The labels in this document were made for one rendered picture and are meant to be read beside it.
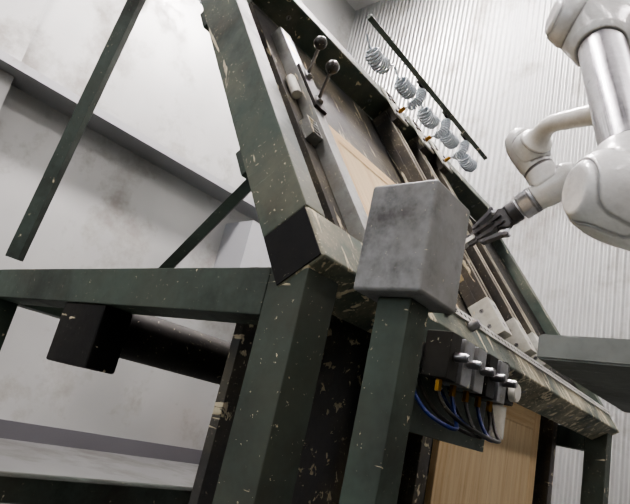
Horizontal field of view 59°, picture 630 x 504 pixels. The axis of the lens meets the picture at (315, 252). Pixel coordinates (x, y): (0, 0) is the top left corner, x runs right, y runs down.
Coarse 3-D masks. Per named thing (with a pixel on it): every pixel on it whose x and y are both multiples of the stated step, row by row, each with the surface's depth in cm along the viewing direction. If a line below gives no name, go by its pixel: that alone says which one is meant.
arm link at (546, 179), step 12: (540, 168) 180; (552, 168) 178; (564, 168) 176; (528, 180) 183; (540, 180) 178; (552, 180) 176; (564, 180) 175; (540, 192) 178; (552, 192) 177; (540, 204) 180; (552, 204) 179
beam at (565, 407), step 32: (288, 224) 101; (320, 224) 101; (288, 256) 98; (320, 256) 94; (352, 256) 104; (352, 288) 104; (352, 320) 113; (448, 320) 131; (512, 352) 167; (544, 384) 177; (544, 416) 200; (576, 416) 211; (608, 416) 249
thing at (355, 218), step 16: (288, 48) 169; (288, 64) 166; (304, 96) 155; (304, 112) 152; (320, 112) 153; (320, 128) 146; (320, 144) 143; (336, 144) 147; (320, 160) 141; (336, 160) 138; (336, 176) 135; (336, 192) 133; (352, 192) 133; (352, 208) 128; (352, 224) 126
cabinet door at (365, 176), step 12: (336, 132) 164; (348, 144) 167; (348, 156) 160; (360, 156) 171; (348, 168) 151; (360, 168) 163; (372, 168) 174; (360, 180) 155; (372, 180) 166; (384, 180) 178; (360, 192) 148; (372, 192) 158
